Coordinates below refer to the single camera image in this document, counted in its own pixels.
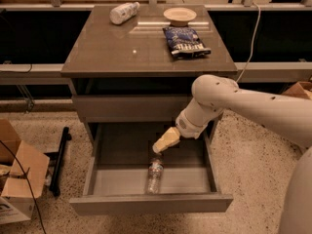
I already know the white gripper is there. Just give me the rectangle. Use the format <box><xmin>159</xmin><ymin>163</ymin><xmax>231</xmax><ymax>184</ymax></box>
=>
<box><xmin>152</xmin><ymin>110</ymin><xmax>208</xmax><ymax>153</ymax></box>

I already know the clear plastic water bottle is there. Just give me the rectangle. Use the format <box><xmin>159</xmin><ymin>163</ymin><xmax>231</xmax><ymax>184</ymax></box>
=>
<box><xmin>146</xmin><ymin>158</ymin><xmax>164</xmax><ymax>194</ymax></box>

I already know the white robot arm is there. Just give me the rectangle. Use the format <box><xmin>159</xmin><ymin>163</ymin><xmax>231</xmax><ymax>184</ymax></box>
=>
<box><xmin>153</xmin><ymin>75</ymin><xmax>312</xmax><ymax>234</ymax></box>

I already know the closed grey top drawer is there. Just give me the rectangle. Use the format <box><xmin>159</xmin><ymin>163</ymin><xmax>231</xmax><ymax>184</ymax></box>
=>
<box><xmin>72</xmin><ymin>95</ymin><xmax>191</xmax><ymax>123</ymax></box>

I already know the grey drawer cabinet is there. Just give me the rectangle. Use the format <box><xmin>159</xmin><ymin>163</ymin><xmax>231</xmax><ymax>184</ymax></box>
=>
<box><xmin>61</xmin><ymin>4</ymin><xmax>237</xmax><ymax>140</ymax></box>

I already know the open grey middle drawer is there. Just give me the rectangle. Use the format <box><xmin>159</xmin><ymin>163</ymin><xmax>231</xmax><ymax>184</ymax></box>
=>
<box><xmin>70</xmin><ymin>122</ymin><xmax>233</xmax><ymax>215</ymax></box>

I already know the white labelled bottle lying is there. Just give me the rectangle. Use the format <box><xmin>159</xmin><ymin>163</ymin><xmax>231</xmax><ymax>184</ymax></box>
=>
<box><xmin>109</xmin><ymin>2</ymin><xmax>140</xmax><ymax>25</ymax></box>

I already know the blue chip bag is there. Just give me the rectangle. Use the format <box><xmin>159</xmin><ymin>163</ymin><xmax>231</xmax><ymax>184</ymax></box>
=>
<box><xmin>163</xmin><ymin>26</ymin><xmax>212</xmax><ymax>59</ymax></box>

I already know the beige shallow bowl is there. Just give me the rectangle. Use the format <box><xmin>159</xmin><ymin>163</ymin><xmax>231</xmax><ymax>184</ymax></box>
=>
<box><xmin>164</xmin><ymin>8</ymin><xmax>197</xmax><ymax>26</ymax></box>

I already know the grey metal railing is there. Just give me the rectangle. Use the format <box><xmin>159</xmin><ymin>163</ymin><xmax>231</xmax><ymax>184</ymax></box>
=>
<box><xmin>0</xmin><ymin>61</ymin><xmax>312</xmax><ymax>85</ymax></box>

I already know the black metal bar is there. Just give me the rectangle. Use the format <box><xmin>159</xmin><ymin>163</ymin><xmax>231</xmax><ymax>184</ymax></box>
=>
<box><xmin>49</xmin><ymin>127</ymin><xmax>72</xmax><ymax>197</ymax></box>

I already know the cardboard box right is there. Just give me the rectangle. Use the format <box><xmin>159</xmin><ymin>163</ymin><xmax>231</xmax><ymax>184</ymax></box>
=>
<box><xmin>284</xmin><ymin>82</ymin><xmax>312</xmax><ymax>99</ymax></box>

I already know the open cardboard box left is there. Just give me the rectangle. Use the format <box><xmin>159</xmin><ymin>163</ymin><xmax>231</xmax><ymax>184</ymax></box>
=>
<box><xmin>0</xmin><ymin>119</ymin><xmax>50</xmax><ymax>224</ymax></box>

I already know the black cable left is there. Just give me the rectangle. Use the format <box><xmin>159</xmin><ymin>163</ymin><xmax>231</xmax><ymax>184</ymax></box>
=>
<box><xmin>0</xmin><ymin>139</ymin><xmax>48</xmax><ymax>234</ymax></box>

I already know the white power cable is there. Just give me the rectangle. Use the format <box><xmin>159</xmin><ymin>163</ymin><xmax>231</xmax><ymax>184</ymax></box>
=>
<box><xmin>235</xmin><ymin>3</ymin><xmax>262</xmax><ymax>83</ymax></box>

